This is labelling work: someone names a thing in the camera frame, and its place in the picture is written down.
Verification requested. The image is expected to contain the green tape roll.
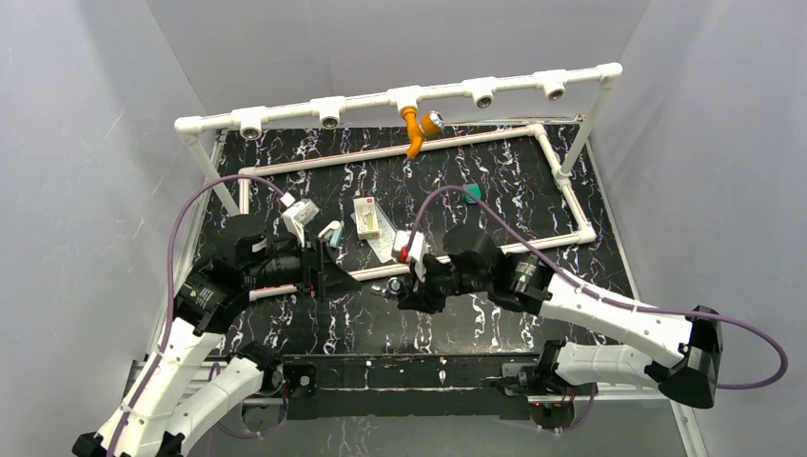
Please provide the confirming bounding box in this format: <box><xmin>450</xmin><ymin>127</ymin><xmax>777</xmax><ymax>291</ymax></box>
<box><xmin>463</xmin><ymin>183</ymin><xmax>484</xmax><ymax>205</ymax></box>

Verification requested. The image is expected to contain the clear plastic instruction bag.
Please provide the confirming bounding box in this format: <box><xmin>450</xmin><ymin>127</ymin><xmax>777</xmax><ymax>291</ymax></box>
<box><xmin>350</xmin><ymin>207</ymin><xmax>397</xmax><ymax>264</ymax></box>

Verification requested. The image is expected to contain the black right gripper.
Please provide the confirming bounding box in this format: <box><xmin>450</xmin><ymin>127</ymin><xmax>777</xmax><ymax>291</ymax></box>
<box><xmin>397</xmin><ymin>250</ymin><xmax>489</xmax><ymax>316</ymax></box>

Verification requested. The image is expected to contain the white blue tape roll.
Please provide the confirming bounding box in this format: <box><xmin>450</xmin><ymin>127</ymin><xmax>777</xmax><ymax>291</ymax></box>
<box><xmin>317</xmin><ymin>220</ymin><xmax>344</xmax><ymax>248</ymax></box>

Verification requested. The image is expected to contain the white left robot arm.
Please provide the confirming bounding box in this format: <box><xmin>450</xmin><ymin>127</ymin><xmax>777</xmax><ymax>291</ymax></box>
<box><xmin>71</xmin><ymin>214</ymin><xmax>361</xmax><ymax>456</ymax></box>

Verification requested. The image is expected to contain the chrome metal faucet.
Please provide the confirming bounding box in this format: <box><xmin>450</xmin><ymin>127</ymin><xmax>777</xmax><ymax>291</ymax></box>
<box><xmin>370</xmin><ymin>277</ymin><xmax>410</xmax><ymax>300</ymax></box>

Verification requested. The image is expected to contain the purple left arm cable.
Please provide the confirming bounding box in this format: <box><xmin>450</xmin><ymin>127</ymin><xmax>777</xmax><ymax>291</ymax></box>
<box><xmin>104</xmin><ymin>173</ymin><xmax>294</xmax><ymax>457</ymax></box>

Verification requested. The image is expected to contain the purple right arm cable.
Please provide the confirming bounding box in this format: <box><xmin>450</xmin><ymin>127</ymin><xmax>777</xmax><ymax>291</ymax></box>
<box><xmin>403</xmin><ymin>184</ymin><xmax>789</xmax><ymax>391</ymax></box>

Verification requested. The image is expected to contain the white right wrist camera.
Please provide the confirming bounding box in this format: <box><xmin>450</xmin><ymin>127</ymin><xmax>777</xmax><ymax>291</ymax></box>
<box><xmin>391</xmin><ymin>230</ymin><xmax>428</xmax><ymax>282</ymax></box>

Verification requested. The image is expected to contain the white pvc pipe frame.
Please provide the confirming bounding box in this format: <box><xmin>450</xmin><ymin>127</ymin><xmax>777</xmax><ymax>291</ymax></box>
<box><xmin>173</xmin><ymin>61</ymin><xmax>624</xmax><ymax>303</ymax></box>

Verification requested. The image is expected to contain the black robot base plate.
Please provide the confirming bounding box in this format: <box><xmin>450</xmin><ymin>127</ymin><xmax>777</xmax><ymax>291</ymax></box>
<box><xmin>277</xmin><ymin>354</ymin><xmax>578</xmax><ymax>430</ymax></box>

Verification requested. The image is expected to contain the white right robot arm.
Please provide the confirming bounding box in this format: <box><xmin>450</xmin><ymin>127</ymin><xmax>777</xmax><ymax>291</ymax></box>
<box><xmin>387</xmin><ymin>228</ymin><xmax>722</xmax><ymax>409</ymax></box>

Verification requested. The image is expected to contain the small white red box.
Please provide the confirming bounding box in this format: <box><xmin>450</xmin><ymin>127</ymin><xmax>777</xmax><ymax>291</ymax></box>
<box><xmin>353</xmin><ymin>197</ymin><xmax>381</xmax><ymax>240</ymax></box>

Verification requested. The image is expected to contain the orange plastic faucet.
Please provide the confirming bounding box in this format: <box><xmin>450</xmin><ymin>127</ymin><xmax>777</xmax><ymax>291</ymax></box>
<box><xmin>400</xmin><ymin>107</ymin><xmax>445</xmax><ymax>159</ymax></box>

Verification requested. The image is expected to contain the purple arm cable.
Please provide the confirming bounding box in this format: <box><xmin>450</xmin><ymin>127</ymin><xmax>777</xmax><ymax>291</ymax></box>
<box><xmin>403</xmin><ymin>184</ymin><xmax>789</xmax><ymax>391</ymax></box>
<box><xmin>104</xmin><ymin>173</ymin><xmax>294</xmax><ymax>457</ymax></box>

